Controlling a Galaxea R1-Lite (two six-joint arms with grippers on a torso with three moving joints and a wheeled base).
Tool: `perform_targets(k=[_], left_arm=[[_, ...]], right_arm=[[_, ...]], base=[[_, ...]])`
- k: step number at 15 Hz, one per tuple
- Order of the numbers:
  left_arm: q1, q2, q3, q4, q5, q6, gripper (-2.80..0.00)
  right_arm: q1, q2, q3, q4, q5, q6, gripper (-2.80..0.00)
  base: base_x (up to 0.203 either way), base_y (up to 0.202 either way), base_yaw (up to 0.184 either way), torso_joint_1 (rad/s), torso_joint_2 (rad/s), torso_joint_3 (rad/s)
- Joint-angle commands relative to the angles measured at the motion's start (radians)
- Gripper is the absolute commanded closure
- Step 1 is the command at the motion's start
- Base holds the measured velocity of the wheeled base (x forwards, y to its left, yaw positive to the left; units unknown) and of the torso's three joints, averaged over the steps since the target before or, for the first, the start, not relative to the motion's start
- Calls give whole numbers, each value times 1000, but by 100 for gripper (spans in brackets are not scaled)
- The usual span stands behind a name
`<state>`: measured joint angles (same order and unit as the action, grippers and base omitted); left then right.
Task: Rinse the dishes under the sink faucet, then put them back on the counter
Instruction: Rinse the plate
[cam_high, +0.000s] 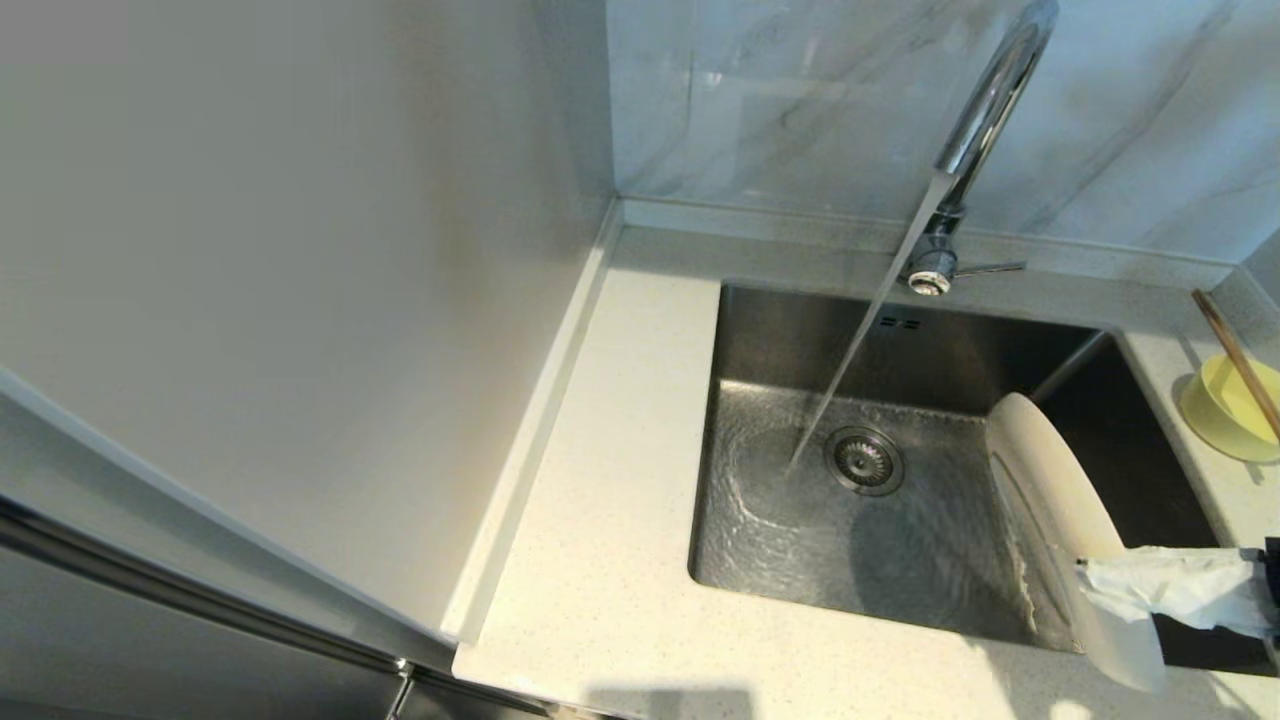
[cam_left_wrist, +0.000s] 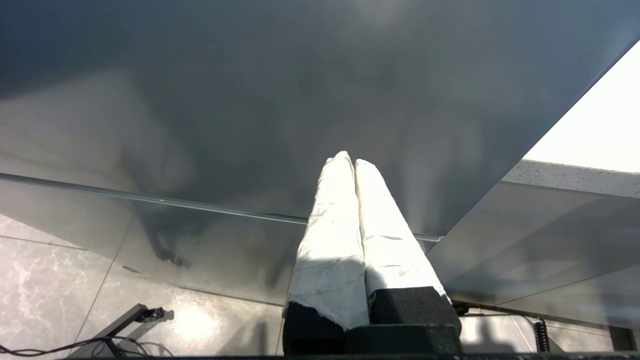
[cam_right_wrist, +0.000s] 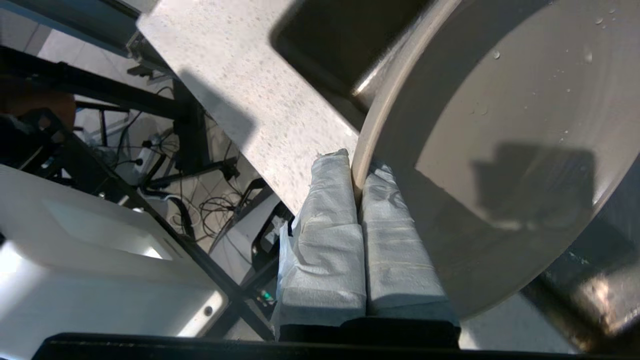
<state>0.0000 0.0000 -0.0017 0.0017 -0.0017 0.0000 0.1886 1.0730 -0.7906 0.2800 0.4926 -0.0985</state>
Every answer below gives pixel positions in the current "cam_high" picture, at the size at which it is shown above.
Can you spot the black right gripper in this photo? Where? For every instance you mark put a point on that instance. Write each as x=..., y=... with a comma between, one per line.
x=1273, y=590

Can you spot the white plate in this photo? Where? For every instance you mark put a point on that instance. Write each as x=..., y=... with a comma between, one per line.
x=1060, y=500

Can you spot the yellow plastic bowl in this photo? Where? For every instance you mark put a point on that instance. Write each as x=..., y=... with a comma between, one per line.
x=1225, y=410

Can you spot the wooden chopstick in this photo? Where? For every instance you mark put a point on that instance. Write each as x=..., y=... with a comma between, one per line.
x=1220, y=320
x=1212, y=318

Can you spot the chrome faucet lever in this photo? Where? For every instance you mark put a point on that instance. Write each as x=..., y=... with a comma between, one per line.
x=990, y=268

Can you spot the stainless steel sink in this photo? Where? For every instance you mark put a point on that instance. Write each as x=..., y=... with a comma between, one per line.
x=780, y=340

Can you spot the round metal drain strainer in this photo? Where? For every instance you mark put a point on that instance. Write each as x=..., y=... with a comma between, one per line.
x=865, y=461

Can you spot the chrome gooseneck faucet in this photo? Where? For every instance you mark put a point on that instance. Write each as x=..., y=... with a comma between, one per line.
x=985, y=110

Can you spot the grey cabinet front under counter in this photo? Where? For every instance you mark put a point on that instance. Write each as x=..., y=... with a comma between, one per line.
x=450, y=705

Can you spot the white tall cabinet panel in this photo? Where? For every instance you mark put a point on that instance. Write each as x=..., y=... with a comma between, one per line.
x=300, y=250

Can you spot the grey steel appliance door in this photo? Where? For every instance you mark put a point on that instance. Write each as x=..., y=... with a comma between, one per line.
x=150, y=660

